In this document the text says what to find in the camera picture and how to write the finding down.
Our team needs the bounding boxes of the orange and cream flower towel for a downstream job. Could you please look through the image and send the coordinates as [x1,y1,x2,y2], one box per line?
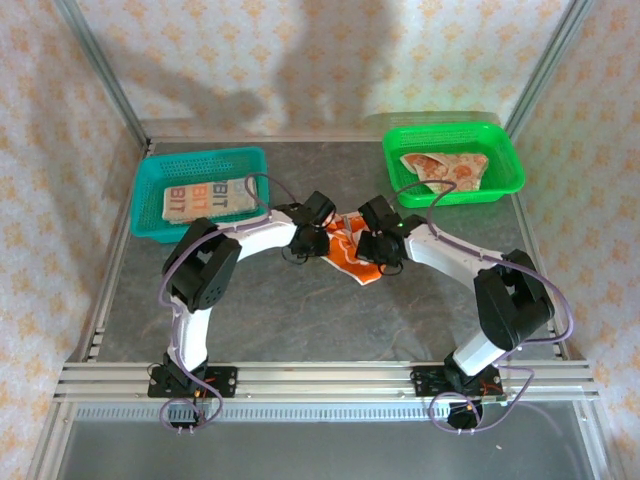
[319,212,382,286]

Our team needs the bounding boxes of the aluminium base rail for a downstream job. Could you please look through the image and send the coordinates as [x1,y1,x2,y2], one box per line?
[53,360,600,402]

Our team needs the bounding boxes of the aluminium frame post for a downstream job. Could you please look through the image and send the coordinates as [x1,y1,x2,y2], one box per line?
[503,0,596,135]
[54,0,151,146]

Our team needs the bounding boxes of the cream towel orange cartoon figures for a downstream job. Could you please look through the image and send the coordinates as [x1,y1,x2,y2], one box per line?
[398,152,490,195]

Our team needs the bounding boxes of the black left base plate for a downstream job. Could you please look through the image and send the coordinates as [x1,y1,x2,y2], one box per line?
[147,365,238,400]

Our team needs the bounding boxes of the green plastic basket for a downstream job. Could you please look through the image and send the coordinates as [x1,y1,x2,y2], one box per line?
[381,122,526,209]

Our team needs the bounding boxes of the grey metal panel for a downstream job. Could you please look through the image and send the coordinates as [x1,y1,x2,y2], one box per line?
[29,418,611,480]

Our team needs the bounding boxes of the teal plastic basket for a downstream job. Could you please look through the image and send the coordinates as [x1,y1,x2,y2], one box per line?
[129,145,272,245]

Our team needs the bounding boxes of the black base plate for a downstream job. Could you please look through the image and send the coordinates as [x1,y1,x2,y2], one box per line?
[409,365,507,401]
[147,365,238,400]

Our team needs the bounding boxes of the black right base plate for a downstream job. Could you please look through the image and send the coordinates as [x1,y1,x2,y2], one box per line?
[409,365,507,401]

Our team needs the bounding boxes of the grey slotted cable duct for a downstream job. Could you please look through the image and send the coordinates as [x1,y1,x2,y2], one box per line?
[74,405,584,422]

